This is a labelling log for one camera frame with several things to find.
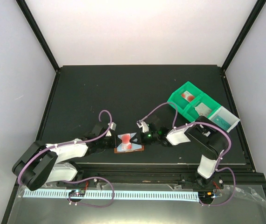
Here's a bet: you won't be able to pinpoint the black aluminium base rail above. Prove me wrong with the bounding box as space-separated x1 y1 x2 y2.
77 163 266 187

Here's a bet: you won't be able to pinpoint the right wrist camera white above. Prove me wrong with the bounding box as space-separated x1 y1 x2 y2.
136 120 149 133

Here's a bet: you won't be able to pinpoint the teal card in bin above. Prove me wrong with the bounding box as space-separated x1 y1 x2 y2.
212 115 231 131

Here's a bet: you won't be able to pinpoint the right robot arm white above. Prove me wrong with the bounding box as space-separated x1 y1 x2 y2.
130 116 232 189

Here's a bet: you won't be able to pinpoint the black frame post left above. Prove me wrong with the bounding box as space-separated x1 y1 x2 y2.
16 0 60 72

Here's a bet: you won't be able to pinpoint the black frame post right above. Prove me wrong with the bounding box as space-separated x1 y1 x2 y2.
221 0 266 72

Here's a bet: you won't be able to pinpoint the black frame post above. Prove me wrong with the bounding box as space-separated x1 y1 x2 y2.
16 0 60 72
221 0 266 72

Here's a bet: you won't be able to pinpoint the green bin far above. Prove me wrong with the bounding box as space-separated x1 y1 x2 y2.
167 81 204 115

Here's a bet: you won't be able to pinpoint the small circuit board left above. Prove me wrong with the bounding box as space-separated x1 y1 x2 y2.
68 189 86 197

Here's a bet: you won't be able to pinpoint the small circuit board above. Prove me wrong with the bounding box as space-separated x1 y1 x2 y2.
68 189 86 197
198 191 223 199

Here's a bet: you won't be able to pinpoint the red dotted card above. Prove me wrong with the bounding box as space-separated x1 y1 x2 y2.
181 91 196 102
118 133 132 151

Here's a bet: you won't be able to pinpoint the white translucent bin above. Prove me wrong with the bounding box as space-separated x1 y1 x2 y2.
209 106 240 133

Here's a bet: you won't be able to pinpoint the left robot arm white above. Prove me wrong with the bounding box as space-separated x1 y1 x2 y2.
12 122 120 191

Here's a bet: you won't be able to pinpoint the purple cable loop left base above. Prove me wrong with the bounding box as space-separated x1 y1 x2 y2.
66 176 115 208

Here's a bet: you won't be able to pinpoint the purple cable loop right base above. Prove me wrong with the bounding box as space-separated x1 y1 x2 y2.
199 167 237 208

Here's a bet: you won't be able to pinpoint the white slotted cable duct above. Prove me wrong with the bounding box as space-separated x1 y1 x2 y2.
23 189 199 202

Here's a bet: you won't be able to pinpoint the green bin middle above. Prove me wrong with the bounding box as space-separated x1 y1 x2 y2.
183 93 221 122

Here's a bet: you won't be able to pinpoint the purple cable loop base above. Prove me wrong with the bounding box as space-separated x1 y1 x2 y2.
199 167 237 208
66 176 115 208

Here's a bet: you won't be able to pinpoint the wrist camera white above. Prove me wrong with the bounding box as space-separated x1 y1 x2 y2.
108 122 116 131
136 120 149 133

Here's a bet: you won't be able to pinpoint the small circuit board right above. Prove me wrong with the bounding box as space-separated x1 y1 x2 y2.
198 191 223 199

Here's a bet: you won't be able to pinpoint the green bin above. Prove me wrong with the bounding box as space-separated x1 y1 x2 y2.
183 93 221 122
167 81 204 115

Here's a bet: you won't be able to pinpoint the white card pink flowers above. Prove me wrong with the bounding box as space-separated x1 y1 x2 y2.
195 103 212 117

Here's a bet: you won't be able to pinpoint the red dotted card in bin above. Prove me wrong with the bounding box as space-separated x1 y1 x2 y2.
181 91 196 102

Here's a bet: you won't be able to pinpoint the brown leather card holder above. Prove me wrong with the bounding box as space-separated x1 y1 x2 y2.
114 144 144 154

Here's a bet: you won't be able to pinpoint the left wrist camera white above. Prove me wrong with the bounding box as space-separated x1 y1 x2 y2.
108 122 116 131

